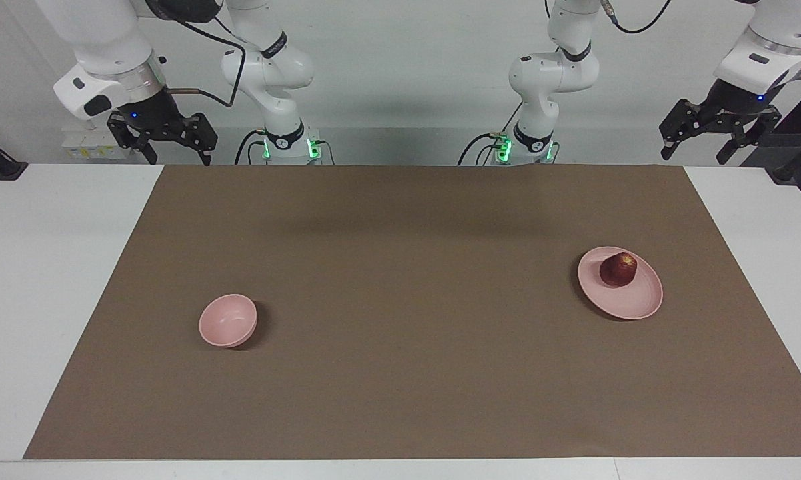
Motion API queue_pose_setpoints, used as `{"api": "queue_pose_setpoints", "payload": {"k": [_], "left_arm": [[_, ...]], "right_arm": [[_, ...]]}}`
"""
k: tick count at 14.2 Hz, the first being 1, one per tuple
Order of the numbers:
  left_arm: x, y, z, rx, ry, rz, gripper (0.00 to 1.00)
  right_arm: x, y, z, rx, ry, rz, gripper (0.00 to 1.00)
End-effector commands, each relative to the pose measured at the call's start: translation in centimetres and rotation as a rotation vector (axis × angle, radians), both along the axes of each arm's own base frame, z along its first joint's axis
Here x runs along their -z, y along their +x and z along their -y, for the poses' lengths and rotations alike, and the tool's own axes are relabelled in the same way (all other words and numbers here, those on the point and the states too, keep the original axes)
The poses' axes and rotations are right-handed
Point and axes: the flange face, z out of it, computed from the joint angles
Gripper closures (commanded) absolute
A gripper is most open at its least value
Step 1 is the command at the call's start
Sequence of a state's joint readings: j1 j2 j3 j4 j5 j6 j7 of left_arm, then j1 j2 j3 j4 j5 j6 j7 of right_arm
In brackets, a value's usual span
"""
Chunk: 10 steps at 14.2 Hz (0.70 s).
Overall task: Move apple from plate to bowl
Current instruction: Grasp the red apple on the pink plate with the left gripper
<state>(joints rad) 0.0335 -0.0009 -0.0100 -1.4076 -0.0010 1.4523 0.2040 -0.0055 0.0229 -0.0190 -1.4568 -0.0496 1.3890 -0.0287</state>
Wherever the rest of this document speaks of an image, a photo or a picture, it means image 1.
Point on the white wall socket box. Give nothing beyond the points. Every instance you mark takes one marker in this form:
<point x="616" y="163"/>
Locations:
<point x="97" y="146"/>

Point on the pink plate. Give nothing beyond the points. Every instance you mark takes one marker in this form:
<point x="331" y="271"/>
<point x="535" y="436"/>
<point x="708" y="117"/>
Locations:
<point x="630" y="300"/>

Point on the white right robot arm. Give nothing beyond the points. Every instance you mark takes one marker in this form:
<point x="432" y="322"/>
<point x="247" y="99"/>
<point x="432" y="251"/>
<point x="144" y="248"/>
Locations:
<point x="267" y="66"/>

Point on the dark red apple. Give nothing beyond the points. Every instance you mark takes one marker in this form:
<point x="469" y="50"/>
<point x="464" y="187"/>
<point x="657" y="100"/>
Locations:
<point x="618" y="270"/>

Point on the pink bowl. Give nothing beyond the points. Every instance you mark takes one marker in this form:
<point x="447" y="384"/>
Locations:
<point x="226" y="321"/>

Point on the black table clamp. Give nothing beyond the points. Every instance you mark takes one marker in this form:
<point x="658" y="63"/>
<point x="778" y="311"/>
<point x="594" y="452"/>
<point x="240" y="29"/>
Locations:
<point x="4" y="168"/>
<point x="794" y="166"/>

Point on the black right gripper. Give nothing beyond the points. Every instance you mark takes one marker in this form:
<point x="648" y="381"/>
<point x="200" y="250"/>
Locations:
<point x="150" y="110"/>

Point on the brown table mat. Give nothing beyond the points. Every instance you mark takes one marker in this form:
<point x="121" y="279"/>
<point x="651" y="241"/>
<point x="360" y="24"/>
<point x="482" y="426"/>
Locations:
<point x="400" y="333"/>

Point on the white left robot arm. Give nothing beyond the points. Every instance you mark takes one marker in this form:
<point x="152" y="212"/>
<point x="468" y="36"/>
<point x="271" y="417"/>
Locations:
<point x="547" y="73"/>

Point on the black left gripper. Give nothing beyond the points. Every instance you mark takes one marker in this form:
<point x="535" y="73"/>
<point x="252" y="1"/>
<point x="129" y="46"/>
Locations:
<point x="737" y="103"/>

